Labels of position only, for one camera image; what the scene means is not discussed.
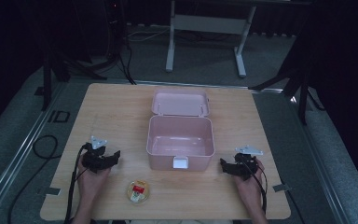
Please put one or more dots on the white metal desk frame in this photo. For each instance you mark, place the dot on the white metal desk frame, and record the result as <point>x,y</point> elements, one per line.
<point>209,23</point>

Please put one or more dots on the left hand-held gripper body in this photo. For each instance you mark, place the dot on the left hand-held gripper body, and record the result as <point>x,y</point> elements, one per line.
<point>94,155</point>

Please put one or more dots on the person's right hand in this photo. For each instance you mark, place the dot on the person's right hand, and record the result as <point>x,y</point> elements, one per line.
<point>250,186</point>

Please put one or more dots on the black metal stand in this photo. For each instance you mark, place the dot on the black metal stand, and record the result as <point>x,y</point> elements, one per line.
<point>47,77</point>
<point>303,93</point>

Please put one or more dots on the person's left hand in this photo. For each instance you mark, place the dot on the person's left hand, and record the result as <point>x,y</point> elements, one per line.
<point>90,182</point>

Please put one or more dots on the grey tape strip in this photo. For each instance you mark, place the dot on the grey tape strip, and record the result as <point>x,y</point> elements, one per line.
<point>281,187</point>
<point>52,191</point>

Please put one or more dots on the metal floor rail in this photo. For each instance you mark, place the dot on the metal floor rail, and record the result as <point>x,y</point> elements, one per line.
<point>15,155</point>

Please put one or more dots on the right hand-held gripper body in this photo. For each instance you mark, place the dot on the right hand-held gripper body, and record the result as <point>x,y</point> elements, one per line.
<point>246,165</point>

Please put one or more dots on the pink plastic storage box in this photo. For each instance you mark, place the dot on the pink plastic storage box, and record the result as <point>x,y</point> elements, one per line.
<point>180,137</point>

